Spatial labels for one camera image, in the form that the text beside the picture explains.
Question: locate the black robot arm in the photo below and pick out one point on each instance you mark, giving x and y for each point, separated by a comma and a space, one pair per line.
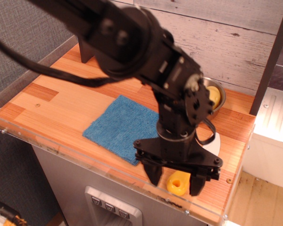
129, 42

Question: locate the blue cloth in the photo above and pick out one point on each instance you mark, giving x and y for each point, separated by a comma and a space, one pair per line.
123, 122

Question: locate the yellow handled plastic knife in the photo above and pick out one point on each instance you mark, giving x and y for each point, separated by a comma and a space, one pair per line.
179, 182

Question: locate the clear acrylic guard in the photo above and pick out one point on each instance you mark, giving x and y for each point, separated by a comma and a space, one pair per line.
52, 114

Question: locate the dark post bracket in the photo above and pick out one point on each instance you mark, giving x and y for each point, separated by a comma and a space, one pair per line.
86, 51

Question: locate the yellow potato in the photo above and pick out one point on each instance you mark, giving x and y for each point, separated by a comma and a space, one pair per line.
214, 95

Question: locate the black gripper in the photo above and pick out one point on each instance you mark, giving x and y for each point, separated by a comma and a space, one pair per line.
186, 155

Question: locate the steel saucepan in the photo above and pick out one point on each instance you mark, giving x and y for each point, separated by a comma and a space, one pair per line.
212, 82

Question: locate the yellow object lower left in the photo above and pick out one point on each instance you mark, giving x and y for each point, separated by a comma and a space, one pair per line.
15, 221

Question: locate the silver dispenser panel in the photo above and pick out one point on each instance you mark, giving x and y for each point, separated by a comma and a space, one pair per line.
106, 210

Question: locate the dark vertical post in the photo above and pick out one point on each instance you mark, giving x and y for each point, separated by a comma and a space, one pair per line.
268, 71

